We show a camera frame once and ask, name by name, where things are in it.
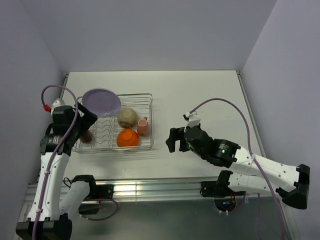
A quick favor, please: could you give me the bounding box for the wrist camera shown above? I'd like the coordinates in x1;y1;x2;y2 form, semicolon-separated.
43;98;65;114
183;111;201;132

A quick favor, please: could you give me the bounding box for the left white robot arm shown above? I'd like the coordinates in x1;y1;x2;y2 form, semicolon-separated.
16;99;98;240

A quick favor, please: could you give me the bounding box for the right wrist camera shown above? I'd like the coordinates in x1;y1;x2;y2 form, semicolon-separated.
183;111;201;132

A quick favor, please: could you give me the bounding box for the purple plate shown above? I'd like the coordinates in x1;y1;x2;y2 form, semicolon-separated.
82;88;122;117

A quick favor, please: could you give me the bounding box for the pink mug white inside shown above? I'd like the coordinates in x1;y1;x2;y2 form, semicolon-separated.
137;116;151;137

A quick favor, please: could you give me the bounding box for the orange bowl white inside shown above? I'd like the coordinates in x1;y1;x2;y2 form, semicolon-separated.
116;128;140;147

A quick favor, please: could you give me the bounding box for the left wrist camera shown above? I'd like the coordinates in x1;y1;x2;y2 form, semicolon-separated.
43;98;65;114

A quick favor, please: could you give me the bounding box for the black mug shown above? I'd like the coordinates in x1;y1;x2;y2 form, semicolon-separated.
79;130;93;144

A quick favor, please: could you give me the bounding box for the aluminium rail frame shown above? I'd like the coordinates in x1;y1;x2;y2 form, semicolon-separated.
24;176;287;203

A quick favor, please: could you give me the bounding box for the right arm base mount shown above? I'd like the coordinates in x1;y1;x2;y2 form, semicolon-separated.
199;181;246;216

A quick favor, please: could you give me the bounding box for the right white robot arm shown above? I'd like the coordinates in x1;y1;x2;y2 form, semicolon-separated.
165;126;310;210

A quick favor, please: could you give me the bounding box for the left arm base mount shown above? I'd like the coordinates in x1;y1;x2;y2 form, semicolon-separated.
78;184;114;215

